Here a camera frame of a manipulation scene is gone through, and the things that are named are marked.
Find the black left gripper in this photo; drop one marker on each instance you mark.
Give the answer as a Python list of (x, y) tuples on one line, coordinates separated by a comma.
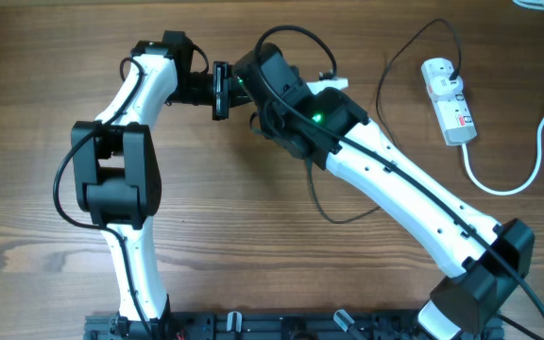
[(224, 84)]

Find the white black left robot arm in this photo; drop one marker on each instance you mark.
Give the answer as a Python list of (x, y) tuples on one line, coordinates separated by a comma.
[(118, 180)]

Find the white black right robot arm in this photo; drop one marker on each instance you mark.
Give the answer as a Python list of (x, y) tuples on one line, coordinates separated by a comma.
[(482, 259)]

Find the white charger plug adapter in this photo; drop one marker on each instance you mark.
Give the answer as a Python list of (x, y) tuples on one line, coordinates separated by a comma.
[(442, 88)]

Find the white power strip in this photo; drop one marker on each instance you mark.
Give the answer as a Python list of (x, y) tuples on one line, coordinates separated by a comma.
[(454, 117)]

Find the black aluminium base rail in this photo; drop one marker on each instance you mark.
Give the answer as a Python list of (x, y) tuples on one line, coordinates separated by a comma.
[(388, 324)]

